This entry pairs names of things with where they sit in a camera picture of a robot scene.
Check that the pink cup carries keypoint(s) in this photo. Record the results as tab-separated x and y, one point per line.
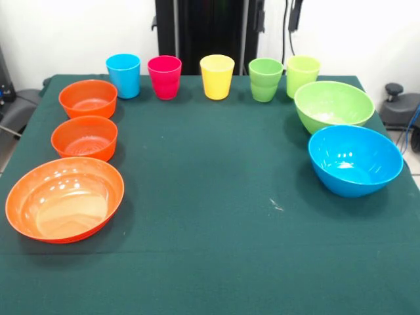
164	78

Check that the small orange bowl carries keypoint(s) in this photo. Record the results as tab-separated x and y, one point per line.
85	138
88	95

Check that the lime green cup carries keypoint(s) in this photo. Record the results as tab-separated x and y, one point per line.
300	77

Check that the blue bowl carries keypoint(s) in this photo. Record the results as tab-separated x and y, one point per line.
354	160

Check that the grey stand base with knob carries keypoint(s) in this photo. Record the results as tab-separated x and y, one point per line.
400	111

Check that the black equipment box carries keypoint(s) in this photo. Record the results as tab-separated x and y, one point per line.
6	85

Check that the lime green bowl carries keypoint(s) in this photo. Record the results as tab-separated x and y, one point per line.
331	105

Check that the dark green tablecloth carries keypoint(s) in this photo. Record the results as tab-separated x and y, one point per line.
210	164

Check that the yellow cup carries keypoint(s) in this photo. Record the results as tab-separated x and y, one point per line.
216	78

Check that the large orange bowl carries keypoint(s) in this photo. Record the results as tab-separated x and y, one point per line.
65	203

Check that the blue cup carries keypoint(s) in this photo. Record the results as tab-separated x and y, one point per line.
124	78

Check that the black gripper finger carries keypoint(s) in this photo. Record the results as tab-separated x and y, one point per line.
293	23

